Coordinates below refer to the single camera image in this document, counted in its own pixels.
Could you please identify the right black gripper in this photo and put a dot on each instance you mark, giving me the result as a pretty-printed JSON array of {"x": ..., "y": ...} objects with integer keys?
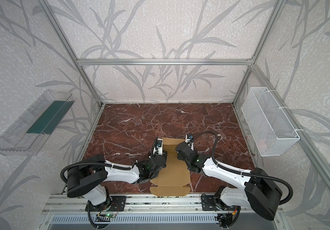
[{"x": 193, "y": 152}]

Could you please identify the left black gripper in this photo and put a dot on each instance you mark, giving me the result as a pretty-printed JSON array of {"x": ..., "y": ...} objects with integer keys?
[{"x": 164, "y": 157}]

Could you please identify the brown cardboard box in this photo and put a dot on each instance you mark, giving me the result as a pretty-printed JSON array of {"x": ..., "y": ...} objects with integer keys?
[{"x": 174, "y": 179}]

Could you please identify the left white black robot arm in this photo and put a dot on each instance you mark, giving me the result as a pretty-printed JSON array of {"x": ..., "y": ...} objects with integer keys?
[{"x": 84, "y": 178}]

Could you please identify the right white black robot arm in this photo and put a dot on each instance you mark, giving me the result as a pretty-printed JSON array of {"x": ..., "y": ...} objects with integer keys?
[{"x": 256, "y": 189}]

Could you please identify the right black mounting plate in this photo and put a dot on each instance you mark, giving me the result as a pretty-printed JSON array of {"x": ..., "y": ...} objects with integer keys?
[{"x": 212, "y": 203}]

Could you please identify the black mounting plate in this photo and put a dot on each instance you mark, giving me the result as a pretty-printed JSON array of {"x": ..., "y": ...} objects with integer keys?
[
  {"x": 212, "y": 203},
  {"x": 116, "y": 204}
]

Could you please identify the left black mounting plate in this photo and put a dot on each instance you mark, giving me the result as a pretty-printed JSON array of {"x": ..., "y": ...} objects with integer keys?
[{"x": 116, "y": 204}]

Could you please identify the green circuit board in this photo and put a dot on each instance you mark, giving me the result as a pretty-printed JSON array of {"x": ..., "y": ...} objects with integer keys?
[{"x": 106, "y": 216}]

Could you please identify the pink item in basket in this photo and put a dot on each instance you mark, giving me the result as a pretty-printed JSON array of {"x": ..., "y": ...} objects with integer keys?
[{"x": 262, "y": 144}]

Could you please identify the green mat in bin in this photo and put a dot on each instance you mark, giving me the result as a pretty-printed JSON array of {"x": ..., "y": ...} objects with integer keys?
[{"x": 50, "y": 118}]

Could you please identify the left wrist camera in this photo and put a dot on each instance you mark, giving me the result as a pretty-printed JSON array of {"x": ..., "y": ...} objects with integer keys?
[{"x": 157, "y": 148}]

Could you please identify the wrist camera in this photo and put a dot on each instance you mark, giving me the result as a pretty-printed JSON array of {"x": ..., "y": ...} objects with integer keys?
[
  {"x": 189, "y": 138},
  {"x": 157, "y": 148}
]

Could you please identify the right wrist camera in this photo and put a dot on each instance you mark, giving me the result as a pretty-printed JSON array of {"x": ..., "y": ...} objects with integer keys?
[{"x": 189, "y": 138}]

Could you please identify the white wire mesh basket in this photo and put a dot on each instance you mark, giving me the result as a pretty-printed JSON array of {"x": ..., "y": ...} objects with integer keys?
[{"x": 266, "y": 119}]

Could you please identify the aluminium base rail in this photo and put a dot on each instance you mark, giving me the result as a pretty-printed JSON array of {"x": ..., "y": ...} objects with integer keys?
[{"x": 134, "y": 204}]

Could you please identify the clear plastic wall bin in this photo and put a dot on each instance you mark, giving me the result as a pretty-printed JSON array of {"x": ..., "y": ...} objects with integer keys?
[{"x": 15, "y": 141}]

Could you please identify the aluminium frame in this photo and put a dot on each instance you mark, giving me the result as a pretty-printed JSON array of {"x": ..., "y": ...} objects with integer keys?
[{"x": 315, "y": 157}]

